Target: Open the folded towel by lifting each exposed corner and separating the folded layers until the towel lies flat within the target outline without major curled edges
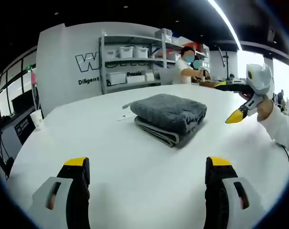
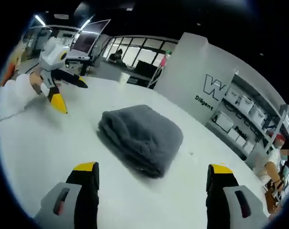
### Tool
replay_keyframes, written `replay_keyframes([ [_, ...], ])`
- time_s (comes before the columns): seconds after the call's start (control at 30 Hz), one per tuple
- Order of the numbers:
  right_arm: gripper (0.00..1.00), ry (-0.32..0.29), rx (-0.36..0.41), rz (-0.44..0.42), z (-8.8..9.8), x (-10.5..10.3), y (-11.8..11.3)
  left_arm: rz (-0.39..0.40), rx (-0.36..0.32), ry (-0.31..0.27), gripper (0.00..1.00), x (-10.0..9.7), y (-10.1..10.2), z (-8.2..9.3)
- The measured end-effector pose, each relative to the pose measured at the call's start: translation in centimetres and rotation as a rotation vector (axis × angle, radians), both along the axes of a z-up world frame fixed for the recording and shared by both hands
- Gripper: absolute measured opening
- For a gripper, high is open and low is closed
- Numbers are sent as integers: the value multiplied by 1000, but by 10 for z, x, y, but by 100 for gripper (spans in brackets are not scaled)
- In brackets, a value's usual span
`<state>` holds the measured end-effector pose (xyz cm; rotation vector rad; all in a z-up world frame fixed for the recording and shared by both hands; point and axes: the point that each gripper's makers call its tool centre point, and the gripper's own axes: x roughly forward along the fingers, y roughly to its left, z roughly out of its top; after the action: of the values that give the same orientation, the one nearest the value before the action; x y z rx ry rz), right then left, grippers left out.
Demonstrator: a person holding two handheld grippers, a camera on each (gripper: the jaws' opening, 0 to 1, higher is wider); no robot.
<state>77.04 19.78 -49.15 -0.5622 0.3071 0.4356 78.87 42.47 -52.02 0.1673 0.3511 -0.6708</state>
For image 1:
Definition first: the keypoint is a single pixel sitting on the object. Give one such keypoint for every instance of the wooden tray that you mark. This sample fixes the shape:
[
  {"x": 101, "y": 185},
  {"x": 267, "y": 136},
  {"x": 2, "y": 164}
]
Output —
[{"x": 209, "y": 83}]

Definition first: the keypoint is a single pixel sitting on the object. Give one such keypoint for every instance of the white paper cup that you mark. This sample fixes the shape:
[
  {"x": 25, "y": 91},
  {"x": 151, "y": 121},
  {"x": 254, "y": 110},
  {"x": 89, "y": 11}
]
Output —
[{"x": 37, "y": 120}]

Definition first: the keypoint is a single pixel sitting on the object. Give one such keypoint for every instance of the flat white storage box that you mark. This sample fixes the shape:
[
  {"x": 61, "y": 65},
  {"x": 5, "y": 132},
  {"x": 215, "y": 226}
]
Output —
[{"x": 135, "y": 78}]

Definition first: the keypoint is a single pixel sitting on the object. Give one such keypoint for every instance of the pink hanging item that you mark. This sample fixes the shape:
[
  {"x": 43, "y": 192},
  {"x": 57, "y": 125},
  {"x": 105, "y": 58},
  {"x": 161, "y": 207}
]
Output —
[{"x": 34, "y": 78}]

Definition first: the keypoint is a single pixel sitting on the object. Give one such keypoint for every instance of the grey storage box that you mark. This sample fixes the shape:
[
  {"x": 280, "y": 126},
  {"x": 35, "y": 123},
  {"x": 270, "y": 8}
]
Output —
[{"x": 163, "y": 35}]

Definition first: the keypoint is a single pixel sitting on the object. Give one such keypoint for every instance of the person's right hand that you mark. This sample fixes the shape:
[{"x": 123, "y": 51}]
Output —
[{"x": 265, "y": 108}]

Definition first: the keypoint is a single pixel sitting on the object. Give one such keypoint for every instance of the large white storage box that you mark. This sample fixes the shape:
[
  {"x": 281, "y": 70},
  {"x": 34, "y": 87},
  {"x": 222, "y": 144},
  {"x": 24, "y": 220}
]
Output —
[{"x": 116, "y": 78}]

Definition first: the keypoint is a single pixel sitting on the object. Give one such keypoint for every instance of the long ceiling light strip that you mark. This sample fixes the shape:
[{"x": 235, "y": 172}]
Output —
[{"x": 226, "y": 22}]

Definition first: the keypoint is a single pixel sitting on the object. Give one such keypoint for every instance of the white storage box with lid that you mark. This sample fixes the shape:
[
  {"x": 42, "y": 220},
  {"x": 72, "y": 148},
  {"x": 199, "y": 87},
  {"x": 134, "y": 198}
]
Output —
[
  {"x": 111, "y": 54},
  {"x": 126, "y": 52},
  {"x": 142, "y": 52}
]

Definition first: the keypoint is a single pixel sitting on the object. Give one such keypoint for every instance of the dark cabinet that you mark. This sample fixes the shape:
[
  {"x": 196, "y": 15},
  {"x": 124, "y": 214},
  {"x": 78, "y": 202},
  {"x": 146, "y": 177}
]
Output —
[{"x": 24, "y": 130}]

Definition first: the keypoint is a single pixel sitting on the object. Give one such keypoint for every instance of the grey metal shelving unit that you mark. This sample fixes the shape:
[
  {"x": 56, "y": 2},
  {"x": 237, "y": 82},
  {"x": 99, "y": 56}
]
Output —
[{"x": 156, "y": 63}]

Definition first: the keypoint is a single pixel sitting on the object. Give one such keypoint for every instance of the grey towel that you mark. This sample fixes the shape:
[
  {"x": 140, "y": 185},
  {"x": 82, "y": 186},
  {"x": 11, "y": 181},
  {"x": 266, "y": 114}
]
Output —
[{"x": 169, "y": 117}]

